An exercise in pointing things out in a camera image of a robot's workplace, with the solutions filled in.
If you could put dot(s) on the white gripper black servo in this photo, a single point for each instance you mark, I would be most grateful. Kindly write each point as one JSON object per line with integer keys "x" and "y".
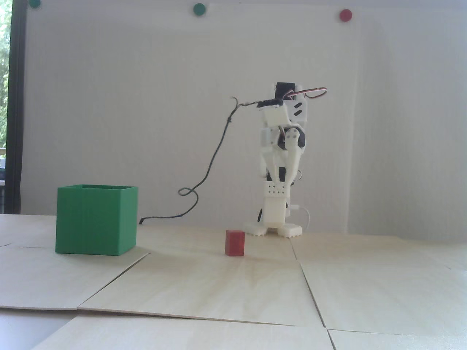
{"x": 292, "y": 153}

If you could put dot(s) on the red block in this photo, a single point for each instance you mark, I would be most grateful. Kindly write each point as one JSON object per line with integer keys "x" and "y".
{"x": 234, "y": 243}

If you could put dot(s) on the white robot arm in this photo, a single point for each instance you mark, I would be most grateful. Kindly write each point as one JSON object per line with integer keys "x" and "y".
{"x": 275, "y": 211}

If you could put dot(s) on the green open box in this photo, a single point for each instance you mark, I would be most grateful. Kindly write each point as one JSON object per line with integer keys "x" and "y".
{"x": 91, "y": 222}

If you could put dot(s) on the white backdrop sheet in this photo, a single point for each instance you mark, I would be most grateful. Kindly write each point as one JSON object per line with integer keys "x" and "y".
{"x": 146, "y": 109}

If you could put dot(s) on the red round magnet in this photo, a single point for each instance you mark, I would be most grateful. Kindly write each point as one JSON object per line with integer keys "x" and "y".
{"x": 346, "y": 15}

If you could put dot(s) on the green round magnet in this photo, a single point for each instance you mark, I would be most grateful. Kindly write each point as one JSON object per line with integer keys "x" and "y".
{"x": 35, "y": 3}
{"x": 199, "y": 9}

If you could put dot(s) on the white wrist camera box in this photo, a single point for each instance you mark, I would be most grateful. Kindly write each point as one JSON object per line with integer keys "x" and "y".
{"x": 275, "y": 115}

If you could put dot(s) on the dark window frame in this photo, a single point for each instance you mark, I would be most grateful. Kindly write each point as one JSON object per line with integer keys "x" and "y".
{"x": 16, "y": 109}

